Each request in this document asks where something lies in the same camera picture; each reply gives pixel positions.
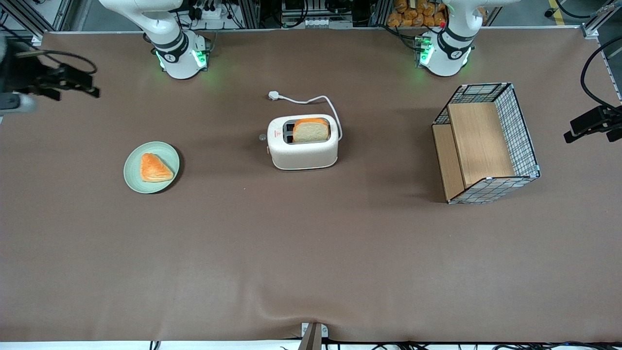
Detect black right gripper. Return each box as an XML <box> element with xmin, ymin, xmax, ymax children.
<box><xmin>0</xmin><ymin>41</ymin><xmax>101</xmax><ymax>102</ymax></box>

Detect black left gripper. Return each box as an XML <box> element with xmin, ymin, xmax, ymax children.
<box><xmin>564</xmin><ymin>105</ymin><xmax>622</xmax><ymax>144</ymax></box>

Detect white two-slot toaster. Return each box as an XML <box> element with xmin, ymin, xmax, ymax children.
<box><xmin>259</xmin><ymin>115</ymin><xmax>339</xmax><ymax>171</ymax></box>

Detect light green round plate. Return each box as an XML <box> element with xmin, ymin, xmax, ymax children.
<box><xmin>123</xmin><ymin>141</ymin><xmax>180</xmax><ymax>194</ymax></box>

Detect wooden two-step shelf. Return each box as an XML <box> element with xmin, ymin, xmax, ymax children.
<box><xmin>432</xmin><ymin>102</ymin><xmax>516</xmax><ymax>201</ymax></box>

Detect triangular orange pastry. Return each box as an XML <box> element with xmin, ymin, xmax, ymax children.
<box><xmin>140</xmin><ymin>153</ymin><xmax>174</xmax><ymax>183</ymax></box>

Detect white power strip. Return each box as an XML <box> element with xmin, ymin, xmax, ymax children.
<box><xmin>192</xmin><ymin>5</ymin><xmax>224</xmax><ymax>20</ymax></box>

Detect bag of orange bread rolls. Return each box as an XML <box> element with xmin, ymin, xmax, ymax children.
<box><xmin>387</xmin><ymin>0</ymin><xmax>447</xmax><ymax>28</ymax></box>

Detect toast bread slice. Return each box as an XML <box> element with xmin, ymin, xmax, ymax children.
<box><xmin>293</xmin><ymin>118</ymin><xmax>330</xmax><ymax>143</ymax></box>

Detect brown table cover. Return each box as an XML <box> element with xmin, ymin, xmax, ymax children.
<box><xmin>0</xmin><ymin>27</ymin><xmax>622</xmax><ymax>343</ymax></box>

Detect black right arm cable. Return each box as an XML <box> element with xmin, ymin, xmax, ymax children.
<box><xmin>15</xmin><ymin>49</ymin><xmax>98</xmax><ymax>74</ymax></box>

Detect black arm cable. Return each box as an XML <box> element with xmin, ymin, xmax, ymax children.
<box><xmin>581</xmin><ymin>36</ymin><xmax>622</xmax><ymax>110</ymax></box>
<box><xmin>15</xmin><ymin>49</ymin><xmax>98</xmax><ymax>74</ymax></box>

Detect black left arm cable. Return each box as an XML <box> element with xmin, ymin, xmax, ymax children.
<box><xmin>581</xmin><ymin>36</ymin><xmax>622</xmax><ymax>110</ymax></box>

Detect aluminium frame profile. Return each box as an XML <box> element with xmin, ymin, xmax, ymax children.
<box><xmin>581</xmin><ymin>0</ymin><xmax>622</xmax><ymax>39</ymax></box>
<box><xmin>0</xmin><ymin>0</ymin><xmax>73</xmax><ymax>47</ymax></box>

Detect white toaster power cable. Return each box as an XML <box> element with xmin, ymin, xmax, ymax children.
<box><xmin>268</xmin><ymin>91</ymin><xmax>343</xmax><ymax>141</ymax></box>

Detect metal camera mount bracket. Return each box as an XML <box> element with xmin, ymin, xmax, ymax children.
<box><xmin>300</xmin><ymin>322</ymin><xmax>328</xmax><ymax>350</ymax></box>

